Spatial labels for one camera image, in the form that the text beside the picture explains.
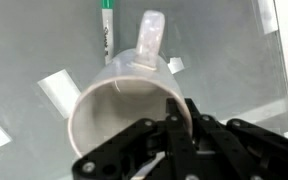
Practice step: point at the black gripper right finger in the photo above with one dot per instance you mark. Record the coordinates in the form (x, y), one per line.
(249, 151)

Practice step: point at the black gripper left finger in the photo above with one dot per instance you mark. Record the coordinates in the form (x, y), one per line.
(125, 154)

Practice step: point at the white ceramic mug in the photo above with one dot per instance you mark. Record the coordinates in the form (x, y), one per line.
(136, 84)

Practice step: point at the green and white pen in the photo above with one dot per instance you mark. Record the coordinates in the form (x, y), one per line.
(107, 22)

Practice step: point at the glass table top panel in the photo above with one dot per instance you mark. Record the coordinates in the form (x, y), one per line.
(234, 55)

